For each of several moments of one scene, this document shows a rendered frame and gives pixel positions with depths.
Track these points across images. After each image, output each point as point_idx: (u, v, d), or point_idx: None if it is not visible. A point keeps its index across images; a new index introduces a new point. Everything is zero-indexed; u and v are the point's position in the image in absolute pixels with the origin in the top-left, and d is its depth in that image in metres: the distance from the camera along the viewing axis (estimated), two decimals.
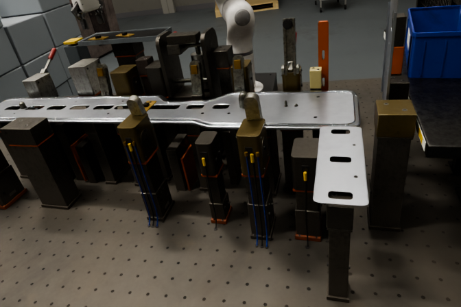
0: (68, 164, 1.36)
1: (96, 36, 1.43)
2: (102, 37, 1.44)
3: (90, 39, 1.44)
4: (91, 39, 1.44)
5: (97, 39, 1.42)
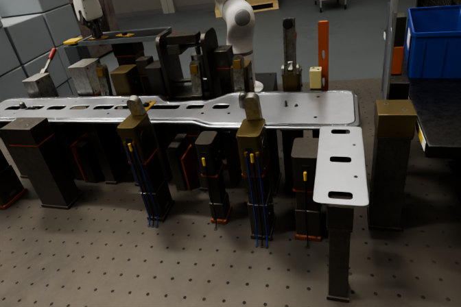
0: (68, 164, 1.36)
1: None
2: (102, 37, 1.44)
3: (90, 38, 1.44)
4: (91, 38, 1.44)
5: (97, 39, 1.42)
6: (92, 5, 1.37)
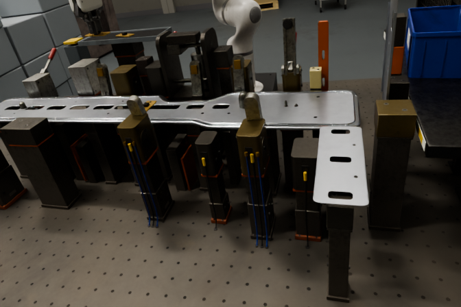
0: (68, 164, 1.36)
1: None
2: (102, 33, 1.15)
3: (88, 35, 1.15)
4: (88, 35, 1.15)
5: (96, 35, 1.13)
6: None
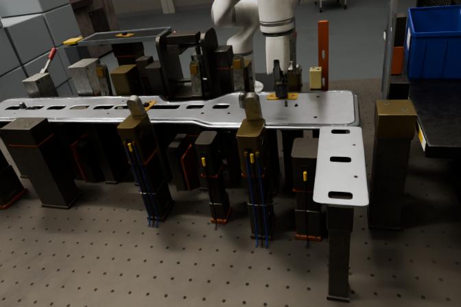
0: (68, 164, 1.36)
1: None
2: (289, 94, 0.95)
3: (272, 98, 0.94)
4: (272, 98, 0.95)
5: (285, 99, 0.93)
6: (289, 48, 0.88)
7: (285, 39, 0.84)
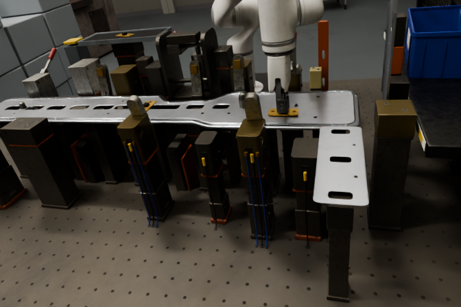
0: (68, 164, 1.36)
1: None
2: (289, 110, 0.98)
3: (273, 114, 0.97)
4: (273, 114, 0.97)
5: (286, 114, 0.96)
6: (289, 67, 0.91)
7: (287, 58, 0.87)
